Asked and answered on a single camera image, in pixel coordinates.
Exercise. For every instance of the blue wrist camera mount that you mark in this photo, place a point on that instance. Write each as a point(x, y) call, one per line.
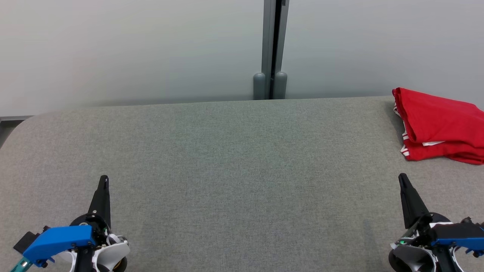
point(56, 241)
point(465, 244)

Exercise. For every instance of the grey cylindrical post foot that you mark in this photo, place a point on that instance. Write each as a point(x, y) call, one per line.
point(280, 87)
point(259, 87)

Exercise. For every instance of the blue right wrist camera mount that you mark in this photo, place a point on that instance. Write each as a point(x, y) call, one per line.
point(465, 244)

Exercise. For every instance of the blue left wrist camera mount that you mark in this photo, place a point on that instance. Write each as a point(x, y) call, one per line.
point(56, 241)

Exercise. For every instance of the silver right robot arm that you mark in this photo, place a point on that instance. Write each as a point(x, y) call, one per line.
point(408, 258)

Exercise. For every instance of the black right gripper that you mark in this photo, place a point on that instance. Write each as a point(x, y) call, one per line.
point(435, 221)

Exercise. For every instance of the grey metal partition post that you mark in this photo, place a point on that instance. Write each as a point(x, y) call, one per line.
point(274, 37)

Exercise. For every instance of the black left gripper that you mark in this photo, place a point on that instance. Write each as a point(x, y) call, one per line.
point(89, 220)

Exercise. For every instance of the red white basketball jersey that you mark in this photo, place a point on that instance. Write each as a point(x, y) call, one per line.
point(435, 117)

